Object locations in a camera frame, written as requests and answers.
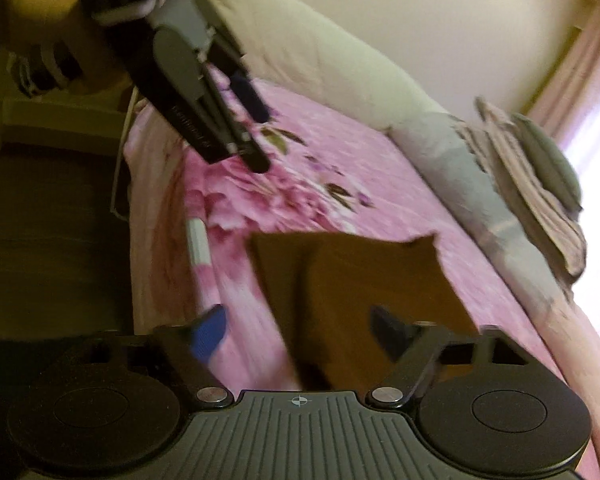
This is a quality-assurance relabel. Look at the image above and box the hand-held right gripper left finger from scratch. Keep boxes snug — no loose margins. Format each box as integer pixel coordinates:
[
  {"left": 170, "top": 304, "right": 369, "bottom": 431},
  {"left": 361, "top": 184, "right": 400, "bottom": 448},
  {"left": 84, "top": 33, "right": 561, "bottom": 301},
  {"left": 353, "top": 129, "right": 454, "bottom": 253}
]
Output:
[{"left": 76, "top": 304, "right": 232, "bottom": 407}]

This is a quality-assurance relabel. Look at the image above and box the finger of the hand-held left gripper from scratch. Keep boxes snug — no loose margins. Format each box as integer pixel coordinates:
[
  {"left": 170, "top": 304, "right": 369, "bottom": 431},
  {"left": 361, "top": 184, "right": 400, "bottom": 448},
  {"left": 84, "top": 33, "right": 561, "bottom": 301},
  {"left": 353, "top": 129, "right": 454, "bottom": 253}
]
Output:
[
  {"left": 211, "top": 31, "right": 272, "bottom": 123},
  {"left": 201, "top": 61, "right": 272, "bottom": 174}
]

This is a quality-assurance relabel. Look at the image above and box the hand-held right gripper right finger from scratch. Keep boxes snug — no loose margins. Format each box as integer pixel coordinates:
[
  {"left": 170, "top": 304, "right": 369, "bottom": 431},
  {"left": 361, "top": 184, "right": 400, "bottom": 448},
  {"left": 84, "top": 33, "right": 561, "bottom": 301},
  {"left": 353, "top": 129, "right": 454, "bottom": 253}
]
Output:
[{"left": 369, "top": 305, "right": 529, "bottom": 407}]

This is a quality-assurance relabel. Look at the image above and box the brown cloth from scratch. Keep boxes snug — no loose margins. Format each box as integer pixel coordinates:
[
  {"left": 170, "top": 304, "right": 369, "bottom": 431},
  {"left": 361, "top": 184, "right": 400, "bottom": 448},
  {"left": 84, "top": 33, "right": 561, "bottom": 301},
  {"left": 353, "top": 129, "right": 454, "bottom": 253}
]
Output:
[{"left": 250, "top": 231, "right": 481, "bottom": 392}]

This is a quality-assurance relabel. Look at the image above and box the person's left forearm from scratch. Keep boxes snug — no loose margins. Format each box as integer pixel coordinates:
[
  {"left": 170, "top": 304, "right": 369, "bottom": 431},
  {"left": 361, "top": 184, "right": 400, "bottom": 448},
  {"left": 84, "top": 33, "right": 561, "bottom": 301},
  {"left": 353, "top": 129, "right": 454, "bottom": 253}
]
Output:
[{"left": 0, "top": 0, "right": 131, "bottom": 97}]

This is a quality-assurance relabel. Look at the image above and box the cream duvet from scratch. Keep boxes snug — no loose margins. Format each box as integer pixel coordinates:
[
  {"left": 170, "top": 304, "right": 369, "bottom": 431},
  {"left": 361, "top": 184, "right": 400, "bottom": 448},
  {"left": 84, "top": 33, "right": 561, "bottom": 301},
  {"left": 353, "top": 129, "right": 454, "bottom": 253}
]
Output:
[{"left": 182, "top": 0, "right": 448, "bottom": 133}]

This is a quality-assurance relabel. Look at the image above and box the small white tube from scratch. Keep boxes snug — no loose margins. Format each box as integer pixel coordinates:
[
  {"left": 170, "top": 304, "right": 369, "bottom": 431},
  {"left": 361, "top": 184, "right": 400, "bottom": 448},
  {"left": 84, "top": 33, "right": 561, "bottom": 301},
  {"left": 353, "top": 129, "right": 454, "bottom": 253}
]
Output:
[{"left": 186, "top": 216, "right": 214, "bottom": 269}]

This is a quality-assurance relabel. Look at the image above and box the pink floral bed sheet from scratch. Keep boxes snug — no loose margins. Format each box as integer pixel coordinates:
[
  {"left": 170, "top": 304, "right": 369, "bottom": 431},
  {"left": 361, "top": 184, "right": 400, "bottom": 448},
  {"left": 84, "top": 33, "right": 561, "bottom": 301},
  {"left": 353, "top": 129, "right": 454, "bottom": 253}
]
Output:
[{"left": 124, "top": 76, "right": 600, "bottom": 480}]

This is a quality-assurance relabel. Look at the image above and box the black and white wristband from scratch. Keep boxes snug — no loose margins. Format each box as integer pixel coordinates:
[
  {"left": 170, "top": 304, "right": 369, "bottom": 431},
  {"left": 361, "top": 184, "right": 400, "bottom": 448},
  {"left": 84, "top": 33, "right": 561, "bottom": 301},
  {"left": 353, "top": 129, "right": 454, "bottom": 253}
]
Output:
[{"left": 7, "top": 42, "right": 87, "bottom": 99}]

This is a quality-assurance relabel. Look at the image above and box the white bedside table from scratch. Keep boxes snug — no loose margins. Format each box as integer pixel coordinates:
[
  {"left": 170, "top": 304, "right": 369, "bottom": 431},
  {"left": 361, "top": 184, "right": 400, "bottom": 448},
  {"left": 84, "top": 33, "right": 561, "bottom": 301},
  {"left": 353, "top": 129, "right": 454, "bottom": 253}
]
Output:
[{"left": 1, "top": 96, "right": 132, "bottom": 157}]

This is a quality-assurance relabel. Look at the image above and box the grey pillow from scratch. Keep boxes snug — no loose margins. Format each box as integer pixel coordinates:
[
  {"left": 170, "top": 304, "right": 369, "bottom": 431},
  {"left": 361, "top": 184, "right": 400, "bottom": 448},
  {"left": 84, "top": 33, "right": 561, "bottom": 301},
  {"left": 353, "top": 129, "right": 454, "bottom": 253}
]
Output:
[{"left": 389, "top": 111, "right": 573, "bottom": 303}]

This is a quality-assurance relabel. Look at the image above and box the stack of folded blankets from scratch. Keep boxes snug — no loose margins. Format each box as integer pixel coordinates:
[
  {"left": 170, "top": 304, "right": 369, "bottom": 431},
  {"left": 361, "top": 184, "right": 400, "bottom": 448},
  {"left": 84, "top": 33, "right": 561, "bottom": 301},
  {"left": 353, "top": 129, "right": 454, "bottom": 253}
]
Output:
[{"left": 454, "top": 96, "right": 589, "bottom": 279}]

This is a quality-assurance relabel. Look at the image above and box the grey folded cloth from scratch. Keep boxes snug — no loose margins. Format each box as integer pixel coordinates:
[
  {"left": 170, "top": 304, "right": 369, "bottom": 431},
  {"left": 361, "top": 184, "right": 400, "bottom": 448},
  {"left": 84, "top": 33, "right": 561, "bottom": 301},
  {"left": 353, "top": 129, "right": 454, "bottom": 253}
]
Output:
[{"left": 509, "top": 112, "right": 584, "bottom": 212}]

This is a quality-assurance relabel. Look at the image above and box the pink curtain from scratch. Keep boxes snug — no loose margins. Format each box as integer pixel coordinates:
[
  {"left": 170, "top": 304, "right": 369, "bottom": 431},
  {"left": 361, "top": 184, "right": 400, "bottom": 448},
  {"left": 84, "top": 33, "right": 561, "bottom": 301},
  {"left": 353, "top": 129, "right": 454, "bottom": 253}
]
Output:
[{"left": 524, "top": 0, "right": 600, "bottom": 142}]

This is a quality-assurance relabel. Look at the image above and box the white cable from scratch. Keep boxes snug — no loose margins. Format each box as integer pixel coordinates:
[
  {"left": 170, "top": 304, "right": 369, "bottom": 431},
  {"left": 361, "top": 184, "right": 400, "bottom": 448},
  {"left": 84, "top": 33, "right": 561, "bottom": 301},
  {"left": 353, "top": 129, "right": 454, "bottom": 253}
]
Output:
[{"left": 109, "top": 87, "right": 137, "bottom": 222}]

